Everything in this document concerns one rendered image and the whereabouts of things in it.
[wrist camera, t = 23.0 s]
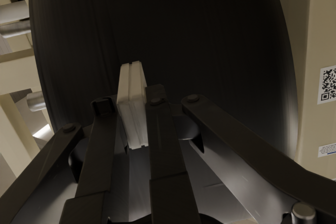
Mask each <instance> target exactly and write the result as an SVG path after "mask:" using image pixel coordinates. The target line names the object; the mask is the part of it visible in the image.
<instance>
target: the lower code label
mask: <svg viewBox="0 0 336 224"><path fill-rule="evenodd" d="M331 101H336V65H333V66H329V67H325V68H321V69H320V78H319V88H318V99H317V105H319V104H323V103H327V102H331Z"/></svg>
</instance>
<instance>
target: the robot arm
mask: <svg viewBox="0 0 336 224"><path fill-rule="evenodd" d="M90 106H91V109H92V112H93V115H94V120H93V124H91V125H89V126H86V127H84V128H82V125H81V124H80V123H78V122H74V123H68V124H65V125H64V126H63V127H61V128H60V129H59V130H58V131H57V132H56V133H55V134H54V135H53V136H52V138H51V139H50V140H49V141H48V142H47V143H46V145H45V146H44V147H43V148H42V149H41V150H40V152H39V153H38V154H37V155H36V156H35V158H34V159H33V160H32V161H31V162H30V163H29V165H28V166H27V167H26V168H25V169H24V170H23V172H22V173H21V174H20V175H19V176H18V177H17V179H16V180H15V181H14V182H13V183H12V184H11V186H10V187H9V188H8V189H7V190H6V191H5V193H4V194H3V195H2V196H1V197H0V224H223V223H222V222H220V221H219V220H217V219H215V218H213V217H211V216H209V215H206V214H202V213H199V211H198V207H197V204H196V200H195V196H194V193H193V189H192V185H191V182H190V178H189V174H188V171H187V169H186V165H185V162H184V158H183V154H182V150H181V147H180V143H179V140H189V143H190V145H191V146H192V147H193V149H194V150H195V151H196V152H197V153H198V154H199V155H200V157H201V158H202V159H203V160H204V161H205V162H206V164H207V165H208V166H209V167H210V168H211V169H212V170H213V172H214V173H215V174H216V175H217V176H218V177H219V179H220V180H221V181H222V182H223V183H224V184H225V186H226V187H227V188H228V189H229V190H230V191H231V192H232V194H233V195H234V196H235V197H236V198H237V199H238V201H239V202H240V203H241V204H242V205H243V206H244V207H245V209H246V210H247V211H248V212H249V213H250V214H251V216H252V217H253V218H254V219H255V220H256V221H257V222H258V224H336V181H334V180H331V179H329V178H326V177H324V176H321V175H319V174H316V173H313V172H311V171H308V170H306V169H305V168H303V167H302V166H300V165H299V164H298V163H296V162H295V161H294V160H292V159H291V158H289V157H288V156H287V155H285V154H284V153H282V152H281V151H280V150H278V149H277V148H276V147H274V146H273V145H271V144H270V143H269V142H267V141H266V140H264V139H263V138H262V137H260V136H259V135H258V134H256V133H255V132H253V131H252V130H251V129H249V128H248V127H247V126H245V125H244V124H242V123H241V122H240V121H238V120H237V119H235V118H234V117H233V116H231V115H230V114H229V113H227V112H226V111H224V110H223V109H222V108H220V107H219V106H218V105H216V104H215V103H213V102H212V101H211V100H209V99H208V98H206V97H205V96H204V95H201V94H191V95H188V96H186V97H184V98H183V99H182V100H181V104H171V103H169V101H168V99H167V96H166V92H165V88H164V86H163V85H161V84H156V85H152V86H147V83H146V79H145V75H144V71H143V67H142V63H141V62H140V61H134V62H132V64H129V63H126V64H122V66H121V67H120V76H119V84H118V93H117V94H115V95H111V96H103V97H99V98H97V99H95V100H93V101H92V102H91V103H90ZM127 142H128V144H127ZM128 145H129V147H128ZM143 145H144V146H145V147H146V146H148V150H149V162H150V173H151V179H150V180H149V193H150V206H151V214H149V215H146V216H144V217H142V218H140V219H137V220H135V221H132V222H129V178H130V150H129V148H131V149H132V150H133V149H138V148H141V146H143Z"/></svg>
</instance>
